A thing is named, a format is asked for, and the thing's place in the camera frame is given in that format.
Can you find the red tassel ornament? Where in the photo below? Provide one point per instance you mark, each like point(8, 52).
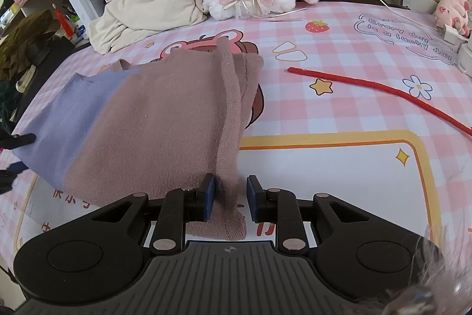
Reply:
point(62, 21)

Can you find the cream cloth bag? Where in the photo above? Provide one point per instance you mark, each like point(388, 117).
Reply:
point(147, 12)

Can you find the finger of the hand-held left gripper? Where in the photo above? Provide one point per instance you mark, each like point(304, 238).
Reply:
point(11, 174)
point(18, 140)

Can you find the red pipe cleaner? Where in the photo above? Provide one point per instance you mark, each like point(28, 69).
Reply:
point(368, 82)

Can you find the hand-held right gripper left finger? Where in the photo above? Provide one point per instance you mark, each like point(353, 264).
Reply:
point(209, 197)

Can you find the fluffy pale fur trim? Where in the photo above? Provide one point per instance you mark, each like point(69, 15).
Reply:
point(435, 274)

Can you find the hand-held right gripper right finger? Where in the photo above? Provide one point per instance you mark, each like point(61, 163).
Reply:
point(252, 199)

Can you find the white wristwatch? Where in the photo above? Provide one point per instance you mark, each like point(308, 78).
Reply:
point(25, 79)

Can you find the pink pig plush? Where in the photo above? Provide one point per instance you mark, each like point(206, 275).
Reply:
point(453, 14)

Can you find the brown and purple sweater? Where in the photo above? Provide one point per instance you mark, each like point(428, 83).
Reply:
point(155, 123)

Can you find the olive green cloth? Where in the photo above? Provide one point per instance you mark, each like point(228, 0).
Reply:
point(25, 42)

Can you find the dark blue-green cloth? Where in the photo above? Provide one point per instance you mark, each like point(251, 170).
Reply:
point(7, 104)

